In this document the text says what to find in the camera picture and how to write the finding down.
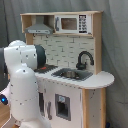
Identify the wooden toy kitchen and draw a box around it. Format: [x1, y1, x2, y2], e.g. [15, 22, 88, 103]
[21, 11, 114, 128]

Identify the small metal pot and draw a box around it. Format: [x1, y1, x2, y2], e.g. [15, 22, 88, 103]
[62, 71, 79, 79]

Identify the black toy stovetop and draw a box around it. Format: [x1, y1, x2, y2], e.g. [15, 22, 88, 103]
[35, 64, 58, 74]

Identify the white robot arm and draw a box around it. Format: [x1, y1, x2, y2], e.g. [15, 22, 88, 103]
[0, 40, 51, 128]

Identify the black toy faucet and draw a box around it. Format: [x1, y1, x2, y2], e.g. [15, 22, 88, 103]
[76, 51, 94, 70]

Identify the grey toy sink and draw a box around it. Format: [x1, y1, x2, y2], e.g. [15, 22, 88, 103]
[53, 68, 92, 81]

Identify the toy microwave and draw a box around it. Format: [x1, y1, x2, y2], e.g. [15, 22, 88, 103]
[55, 15, 92, 34]

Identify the grey range hood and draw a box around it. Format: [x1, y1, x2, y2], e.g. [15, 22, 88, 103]
[25, 16, 53, 35]

